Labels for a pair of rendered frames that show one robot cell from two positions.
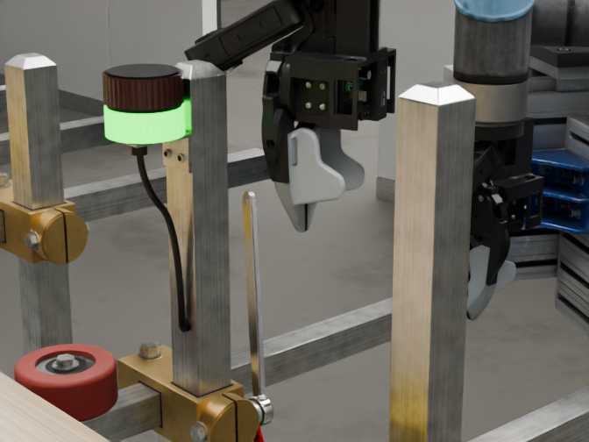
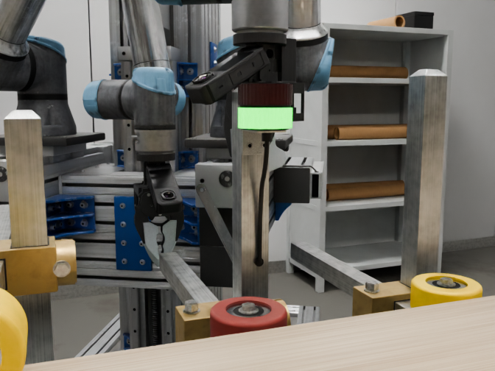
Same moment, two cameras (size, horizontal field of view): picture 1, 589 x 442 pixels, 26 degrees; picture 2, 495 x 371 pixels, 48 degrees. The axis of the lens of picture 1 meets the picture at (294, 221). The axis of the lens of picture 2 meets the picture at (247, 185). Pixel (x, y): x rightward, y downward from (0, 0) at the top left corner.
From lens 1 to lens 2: 1.03 m
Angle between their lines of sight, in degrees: 67
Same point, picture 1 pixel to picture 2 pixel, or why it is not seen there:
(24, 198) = (34, 238)
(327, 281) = not seen: outside the picture
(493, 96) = (172, 135)
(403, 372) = (426, 214)
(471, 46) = (161, 109)
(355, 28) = (290, 65)
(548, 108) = (52, 171)
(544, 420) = (331, 259)
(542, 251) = not seen: hidden behind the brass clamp
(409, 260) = (431, 155)
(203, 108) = not seen: hidden behind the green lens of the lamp
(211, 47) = (224, 81)
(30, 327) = (34, 358)
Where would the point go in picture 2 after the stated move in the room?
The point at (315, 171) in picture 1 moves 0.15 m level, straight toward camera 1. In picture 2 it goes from (274, 152) to (387, 155)
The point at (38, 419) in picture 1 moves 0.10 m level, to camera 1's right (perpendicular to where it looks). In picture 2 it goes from (329, 328) to (349, 295)
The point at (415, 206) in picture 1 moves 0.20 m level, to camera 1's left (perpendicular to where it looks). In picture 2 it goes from (434, 127) to (423, 136)
